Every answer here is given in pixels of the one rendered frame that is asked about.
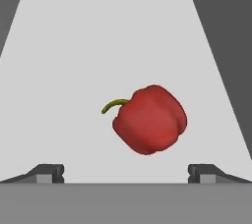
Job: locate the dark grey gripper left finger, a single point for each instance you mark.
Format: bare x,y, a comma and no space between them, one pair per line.
46,170

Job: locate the red bell pepper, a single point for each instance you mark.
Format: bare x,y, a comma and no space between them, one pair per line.
151,121

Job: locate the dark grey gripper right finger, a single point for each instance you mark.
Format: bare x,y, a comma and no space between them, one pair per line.
205,170

